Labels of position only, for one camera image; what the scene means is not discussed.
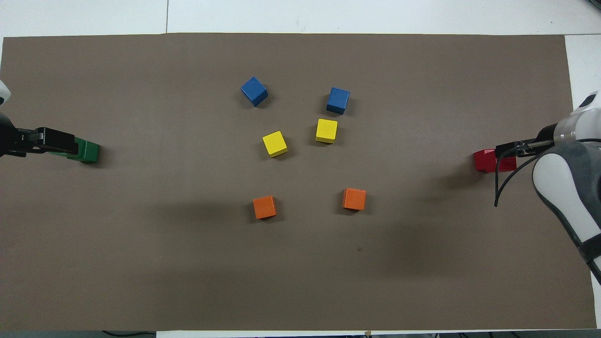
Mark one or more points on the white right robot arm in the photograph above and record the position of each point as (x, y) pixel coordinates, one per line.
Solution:
(563, 188)

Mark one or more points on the orange wooden cube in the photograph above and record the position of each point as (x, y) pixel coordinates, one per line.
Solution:
(264, 207)
(354, 199)

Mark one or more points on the brown table mat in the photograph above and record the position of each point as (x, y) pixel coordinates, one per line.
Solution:
(300, 263)

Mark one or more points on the blue wooden cube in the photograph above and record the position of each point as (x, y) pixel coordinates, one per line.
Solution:
(338, 98)
(254, 90)

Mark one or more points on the yellow wooden cube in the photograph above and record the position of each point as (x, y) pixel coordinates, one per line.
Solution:
(274, 143)
(326, 130)

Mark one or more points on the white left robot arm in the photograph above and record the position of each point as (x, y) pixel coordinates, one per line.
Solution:
(4, 136)

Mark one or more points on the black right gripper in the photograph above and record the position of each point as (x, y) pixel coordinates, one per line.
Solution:
(535, 145)

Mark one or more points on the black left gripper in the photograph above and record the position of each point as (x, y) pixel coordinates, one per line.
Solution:
(47, 142)

